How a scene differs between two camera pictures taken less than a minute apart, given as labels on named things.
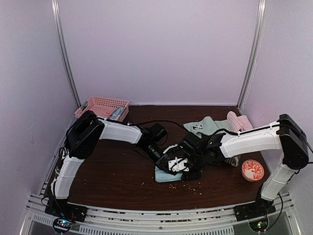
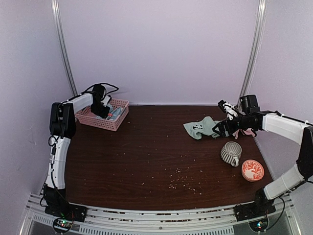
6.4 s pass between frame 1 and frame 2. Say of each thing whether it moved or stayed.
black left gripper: moved
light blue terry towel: moved
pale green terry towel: stayed
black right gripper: moved
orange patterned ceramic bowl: stayed
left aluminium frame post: stayed
